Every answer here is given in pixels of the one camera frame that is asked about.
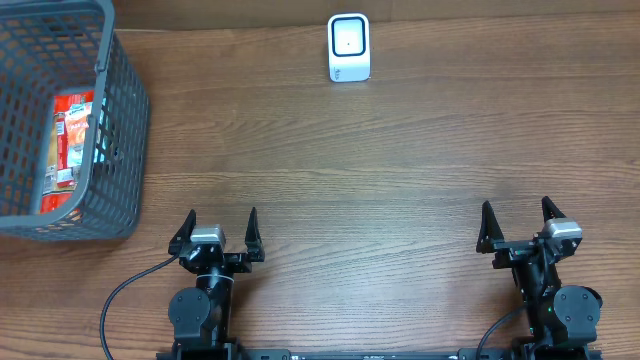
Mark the teal Kleenex tissue pack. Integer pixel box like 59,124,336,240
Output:
64,93,93,168

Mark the orange spaghetti package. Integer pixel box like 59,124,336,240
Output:
39,91,94,214

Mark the white barcode scanner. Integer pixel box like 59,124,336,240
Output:
327,13,371,83

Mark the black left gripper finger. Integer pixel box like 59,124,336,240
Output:
168,209,196,255
244,207,265,262

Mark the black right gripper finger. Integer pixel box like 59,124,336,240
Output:
476,201,504,253
541,196,566,222

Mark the grey plastic mesh basket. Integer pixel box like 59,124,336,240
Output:
1,1,151,241

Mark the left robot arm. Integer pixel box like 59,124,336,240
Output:
168,209,265,359

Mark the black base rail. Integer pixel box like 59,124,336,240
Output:
154,348,604,360

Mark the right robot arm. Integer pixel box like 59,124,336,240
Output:
474,196,603,359

